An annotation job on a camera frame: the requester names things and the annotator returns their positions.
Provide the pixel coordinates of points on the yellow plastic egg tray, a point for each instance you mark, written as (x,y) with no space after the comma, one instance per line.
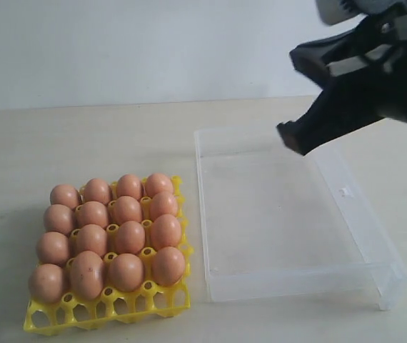
(150,299)

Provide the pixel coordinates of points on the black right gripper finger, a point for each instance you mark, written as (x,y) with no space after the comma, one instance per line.
(337,111)
(312,58)

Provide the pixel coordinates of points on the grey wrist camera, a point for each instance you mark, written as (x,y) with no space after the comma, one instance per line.
(367,14)

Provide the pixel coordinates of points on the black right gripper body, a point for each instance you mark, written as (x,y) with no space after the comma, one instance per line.
(381,92)

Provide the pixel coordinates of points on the clear plastic storage box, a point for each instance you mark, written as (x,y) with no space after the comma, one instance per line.
(274,223)

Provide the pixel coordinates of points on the brown egg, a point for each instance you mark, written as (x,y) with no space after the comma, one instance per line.
(93,238)
(59,218)
(47,283)
(157,183)
(92,213)
(129,185)
(126,272)
(130,238)
(53,248)
(163,203)
(97,190)
(65,194)
(127,209)
(165,231)
(168,266)
(87,275)

